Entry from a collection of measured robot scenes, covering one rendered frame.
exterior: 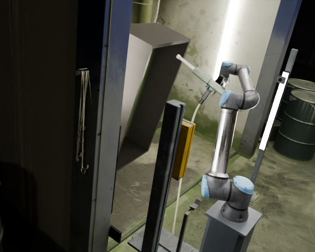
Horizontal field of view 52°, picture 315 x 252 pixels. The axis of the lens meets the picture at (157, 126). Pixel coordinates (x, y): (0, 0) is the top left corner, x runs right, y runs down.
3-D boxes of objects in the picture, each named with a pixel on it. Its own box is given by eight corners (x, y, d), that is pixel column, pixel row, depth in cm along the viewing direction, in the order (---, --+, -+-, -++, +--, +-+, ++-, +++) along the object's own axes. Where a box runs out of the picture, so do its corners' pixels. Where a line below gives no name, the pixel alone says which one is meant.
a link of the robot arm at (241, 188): (250, 211, 215) (257, 189, 208) (225, 206, 216) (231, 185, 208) (247, 197, 229) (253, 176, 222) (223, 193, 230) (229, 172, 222)
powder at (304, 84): (328, 89, 498) (329, 88, 498) (315, 94, 462) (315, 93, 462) (295, 78, 531) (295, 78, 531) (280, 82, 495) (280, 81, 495)
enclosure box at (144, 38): (81, 153, 289) (113, 24, 230) (122, 133, 337) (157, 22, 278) (110, 175, 278) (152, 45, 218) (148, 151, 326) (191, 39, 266)
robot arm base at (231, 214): (252, 213, 229) (255, 202, 225) (241, 227, 215) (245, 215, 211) (228, 201, 239) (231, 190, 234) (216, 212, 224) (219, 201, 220)
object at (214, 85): (213, 112, 251) (229, 89, 239) (211, 114, 247) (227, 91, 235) (167, 75, 263) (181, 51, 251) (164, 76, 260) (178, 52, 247)
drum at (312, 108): (273, 139, 508) (291, 86, 471) (312, 150, 491) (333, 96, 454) (270, 155, 458) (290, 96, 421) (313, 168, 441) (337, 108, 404)
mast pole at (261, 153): (245, 194, 360) (291, 48, 292) (246, 193, 364) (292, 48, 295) (249, 196, 358) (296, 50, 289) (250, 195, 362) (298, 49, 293)
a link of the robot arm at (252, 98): (264, 100, 208) (250, 63, 265) (245, 97, 208) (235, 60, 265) (259, 115, 214) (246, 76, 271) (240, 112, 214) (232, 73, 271)
